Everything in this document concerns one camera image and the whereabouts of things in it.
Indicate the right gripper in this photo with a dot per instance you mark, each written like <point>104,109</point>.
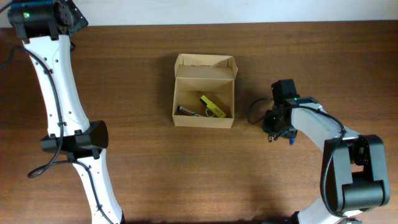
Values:
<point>273,125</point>

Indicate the yellow highlighter marker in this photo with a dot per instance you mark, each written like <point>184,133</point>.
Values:
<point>209,104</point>

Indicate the cardboard box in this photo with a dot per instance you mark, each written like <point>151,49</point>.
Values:
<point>210,75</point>

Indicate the black whiteboard marker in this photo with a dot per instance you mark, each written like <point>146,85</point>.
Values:
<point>188,112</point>

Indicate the yellow tape roll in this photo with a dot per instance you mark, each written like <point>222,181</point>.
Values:
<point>209,113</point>

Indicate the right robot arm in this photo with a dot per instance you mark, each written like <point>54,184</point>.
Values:
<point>354,176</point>

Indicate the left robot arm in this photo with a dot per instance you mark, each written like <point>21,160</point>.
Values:
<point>45,29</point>

